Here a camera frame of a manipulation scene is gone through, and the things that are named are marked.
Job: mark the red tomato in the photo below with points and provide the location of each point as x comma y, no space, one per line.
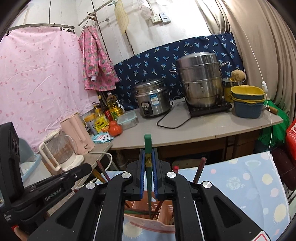
115,129

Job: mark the red plastic bag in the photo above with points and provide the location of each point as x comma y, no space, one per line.
291,139

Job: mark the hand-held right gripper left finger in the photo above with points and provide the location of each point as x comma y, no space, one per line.
141,171

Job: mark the small white capped bottle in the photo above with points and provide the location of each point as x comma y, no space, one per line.
120,109

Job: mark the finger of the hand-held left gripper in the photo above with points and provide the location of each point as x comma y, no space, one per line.
74,172

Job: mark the pink dotted sheet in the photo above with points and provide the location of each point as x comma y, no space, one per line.
41,81

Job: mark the white wall switch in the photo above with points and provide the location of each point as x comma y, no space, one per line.
165,18

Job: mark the blue dotted tablecloth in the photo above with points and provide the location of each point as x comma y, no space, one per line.
242,185

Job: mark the steel rice cooker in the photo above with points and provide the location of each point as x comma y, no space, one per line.
157,99

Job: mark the blue snack packet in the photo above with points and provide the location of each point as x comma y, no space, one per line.
101,137

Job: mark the loofah sponge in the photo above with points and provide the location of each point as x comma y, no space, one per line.
238,75

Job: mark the clear plastic food container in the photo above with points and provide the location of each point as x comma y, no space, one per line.
127,120

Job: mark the small red bottle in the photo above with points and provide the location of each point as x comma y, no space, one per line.
108,115

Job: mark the steel steamer pot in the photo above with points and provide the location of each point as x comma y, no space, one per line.
198,76

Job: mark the glass electric kettle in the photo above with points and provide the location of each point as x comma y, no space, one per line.
62,150

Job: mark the brown chopstick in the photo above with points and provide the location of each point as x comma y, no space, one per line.
200,169

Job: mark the pink pineapple print smock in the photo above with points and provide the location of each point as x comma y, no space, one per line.
97,69

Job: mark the blue bowl yellow rim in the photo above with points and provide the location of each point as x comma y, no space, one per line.
248,110

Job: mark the yellow labelled bottle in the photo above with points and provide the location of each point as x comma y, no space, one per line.
101,121

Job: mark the navy leaf print cloth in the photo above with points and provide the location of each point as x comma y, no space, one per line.
161,60

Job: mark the red chopstick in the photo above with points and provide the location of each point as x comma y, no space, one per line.
175,168
101,172

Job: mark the black induction cooker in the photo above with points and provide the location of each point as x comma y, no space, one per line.
219,109

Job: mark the pink perforated utensil basket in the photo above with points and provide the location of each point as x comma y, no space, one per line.
165,213

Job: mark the green net bag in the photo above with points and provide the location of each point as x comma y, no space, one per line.
277,129

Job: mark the beige curtain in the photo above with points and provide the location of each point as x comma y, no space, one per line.
266,46

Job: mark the pale blue plastic basin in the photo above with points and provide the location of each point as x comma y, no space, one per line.
30,153

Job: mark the grey kitchen counter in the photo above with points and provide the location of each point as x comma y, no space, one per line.
208,129

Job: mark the cooking oil bottle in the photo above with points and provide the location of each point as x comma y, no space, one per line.
113,104

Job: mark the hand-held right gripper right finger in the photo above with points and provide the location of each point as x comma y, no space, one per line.
154,171

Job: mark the white wall socket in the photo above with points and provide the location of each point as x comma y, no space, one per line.
156,19

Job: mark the yellow jar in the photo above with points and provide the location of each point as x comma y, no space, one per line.
227,92

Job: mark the pink electric kettle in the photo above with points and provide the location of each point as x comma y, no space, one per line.
76,134

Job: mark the curved metal curtain rail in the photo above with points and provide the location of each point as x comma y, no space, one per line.
41,24

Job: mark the dark glass bottle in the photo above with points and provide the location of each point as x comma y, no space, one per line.
101,103

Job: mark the woven hand fan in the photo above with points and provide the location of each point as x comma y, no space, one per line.
121,16

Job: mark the yellow tin can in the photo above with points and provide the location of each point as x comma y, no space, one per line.
90,125

